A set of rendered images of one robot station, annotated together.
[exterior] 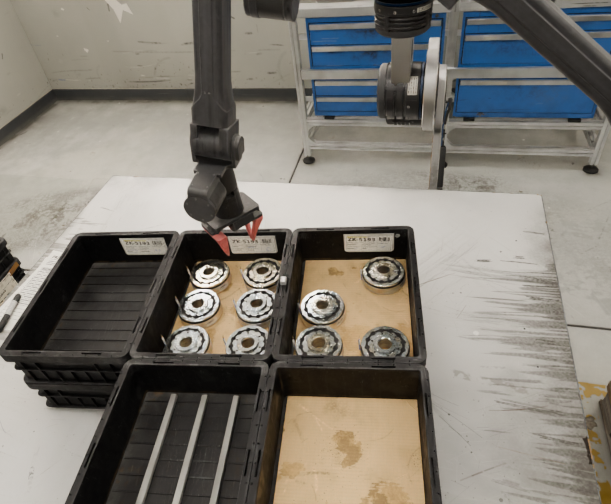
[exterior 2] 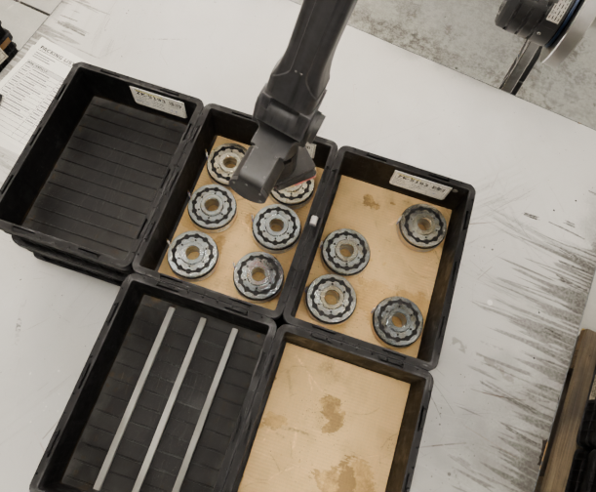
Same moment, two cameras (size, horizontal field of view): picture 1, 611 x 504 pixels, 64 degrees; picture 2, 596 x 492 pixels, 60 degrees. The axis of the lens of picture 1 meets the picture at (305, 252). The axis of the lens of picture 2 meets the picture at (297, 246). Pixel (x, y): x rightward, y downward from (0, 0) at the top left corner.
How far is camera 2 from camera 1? 42 cm
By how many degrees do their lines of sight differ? 28
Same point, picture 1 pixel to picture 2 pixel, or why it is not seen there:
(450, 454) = not seen: hidden behind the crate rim
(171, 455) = (162, 373)
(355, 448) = (338, 417)
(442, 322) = (460, 279)
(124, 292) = (128, 153)
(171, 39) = not seen: outside the picture
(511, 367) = (508, 350)
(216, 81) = (316, 65)
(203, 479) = (190, 406)
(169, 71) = not seen: outside the picture
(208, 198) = (261, 188)
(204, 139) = (275, 114)
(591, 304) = not seen: outside the picture
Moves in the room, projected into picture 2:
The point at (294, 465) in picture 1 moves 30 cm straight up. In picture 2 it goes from (278, 417) to (284, 413)
